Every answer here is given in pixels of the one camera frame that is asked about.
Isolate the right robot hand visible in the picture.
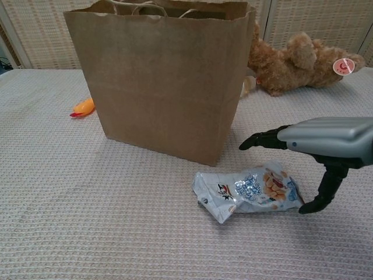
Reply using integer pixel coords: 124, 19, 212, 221
238, 116, 373, 215

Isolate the orange rubber chicken toy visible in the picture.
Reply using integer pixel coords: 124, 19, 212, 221
69, 97, 97, 119

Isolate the brown teddy bear plush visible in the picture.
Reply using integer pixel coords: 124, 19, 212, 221
247, 21, 367, 97

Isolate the brown paper bag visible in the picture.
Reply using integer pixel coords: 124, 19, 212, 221
62, 0, 258, 167

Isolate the woven folding screen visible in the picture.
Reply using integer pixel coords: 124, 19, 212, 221
0, 0, 373, 71

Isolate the white woven tablecloth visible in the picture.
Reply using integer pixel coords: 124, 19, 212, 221
0, 68, 373, 280

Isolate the light blue snack bag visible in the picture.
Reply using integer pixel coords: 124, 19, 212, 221
193, 160, 307, 225

